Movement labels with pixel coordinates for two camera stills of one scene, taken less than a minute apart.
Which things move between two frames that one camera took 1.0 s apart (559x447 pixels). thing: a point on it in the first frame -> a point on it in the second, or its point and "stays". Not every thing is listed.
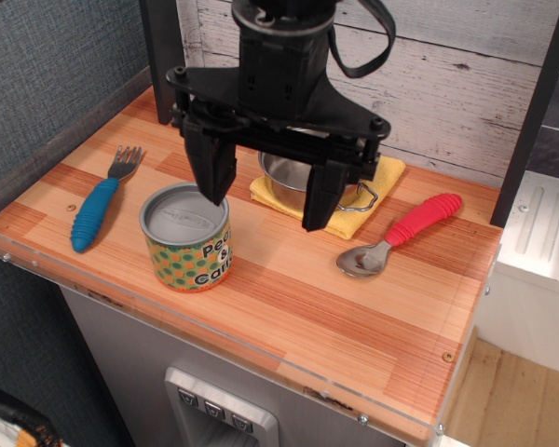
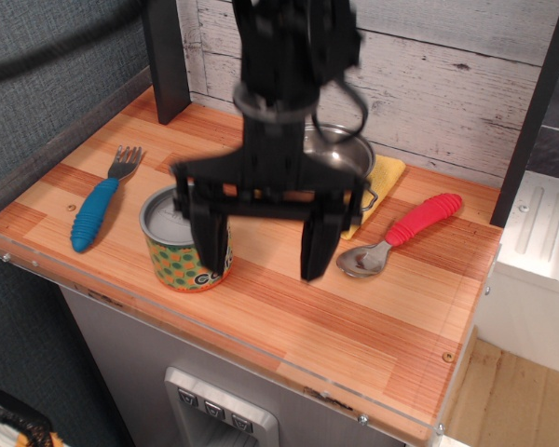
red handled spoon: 363,260 stays
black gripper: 277,101 -> 268,178
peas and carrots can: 188,238 stays
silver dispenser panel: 210,415 stays
